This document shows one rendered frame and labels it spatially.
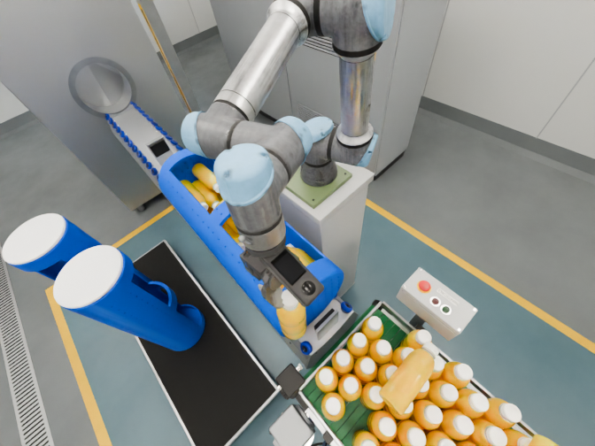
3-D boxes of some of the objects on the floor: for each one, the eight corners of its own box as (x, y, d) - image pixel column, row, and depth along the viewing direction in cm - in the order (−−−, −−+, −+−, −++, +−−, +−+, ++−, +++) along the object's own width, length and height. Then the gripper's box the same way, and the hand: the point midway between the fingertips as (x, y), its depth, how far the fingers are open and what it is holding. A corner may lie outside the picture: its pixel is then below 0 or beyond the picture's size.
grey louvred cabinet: (270, 87, 378) (241, -61, 260) (405, 154, 275) (458, -40, 157) (239, 105, 360) (193, -44, 242) (371, 185, 257) (402, -8, 139)
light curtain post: (241, 205, 261) (135, -29, 122) (244, 209, 258) (140, -28, 119) (236, 209, 259) (122, -26, 120) (240, 212, 256) (127, -24, 117)
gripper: (268, 203, 51) (284, 266, 66) (219, 242, 46) (249, 301, 61) (302, 224, 46) (312, 287, 62) (251, 269, 41) (275, 325, 57)
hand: (289, 298), depth 59 cm, fingers closed on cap, 4 cm apart
